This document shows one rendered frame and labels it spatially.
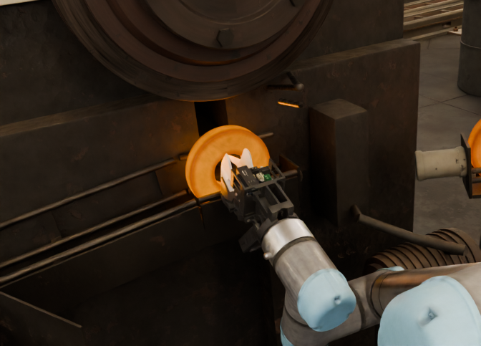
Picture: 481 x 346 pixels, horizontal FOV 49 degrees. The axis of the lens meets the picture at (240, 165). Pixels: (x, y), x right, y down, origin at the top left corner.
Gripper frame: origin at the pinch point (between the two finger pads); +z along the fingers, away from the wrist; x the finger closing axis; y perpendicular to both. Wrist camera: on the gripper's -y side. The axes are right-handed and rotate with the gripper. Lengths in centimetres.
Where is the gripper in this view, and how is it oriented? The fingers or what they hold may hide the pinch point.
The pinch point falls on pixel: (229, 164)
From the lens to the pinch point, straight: 94.5
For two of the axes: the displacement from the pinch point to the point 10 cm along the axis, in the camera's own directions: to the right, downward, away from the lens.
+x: -9.1, 2.5, -3.2
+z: -4.1, -6.1, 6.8
